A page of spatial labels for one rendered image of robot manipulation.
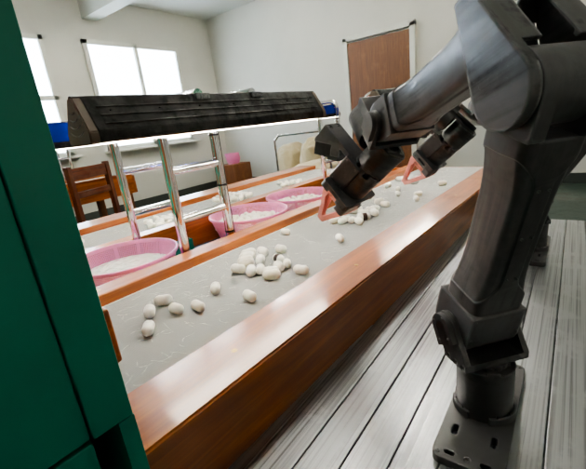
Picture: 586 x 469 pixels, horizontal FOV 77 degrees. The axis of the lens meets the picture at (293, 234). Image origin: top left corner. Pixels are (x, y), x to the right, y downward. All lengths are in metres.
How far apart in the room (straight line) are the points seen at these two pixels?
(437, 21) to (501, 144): 5.26
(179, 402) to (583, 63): 0.47
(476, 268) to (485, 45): 0.21
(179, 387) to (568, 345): 0.56
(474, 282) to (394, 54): 5.34
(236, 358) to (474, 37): 0.42
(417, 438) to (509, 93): 0.38
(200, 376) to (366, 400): 0.22
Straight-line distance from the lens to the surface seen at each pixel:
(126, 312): 0.76
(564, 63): 0.35
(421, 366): 0.62
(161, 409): 0.45
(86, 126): 0.64
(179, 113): 0.73
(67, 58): 6.30
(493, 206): 0.40
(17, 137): 0.27
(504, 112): 0.35
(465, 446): 0.50
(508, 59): 0.35
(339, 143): 0.65
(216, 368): 0.48
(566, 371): 0.66
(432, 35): 5.61
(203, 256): 0.91
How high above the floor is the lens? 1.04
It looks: 17 degrees down
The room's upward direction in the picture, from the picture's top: 7 degrees counter-clockwise
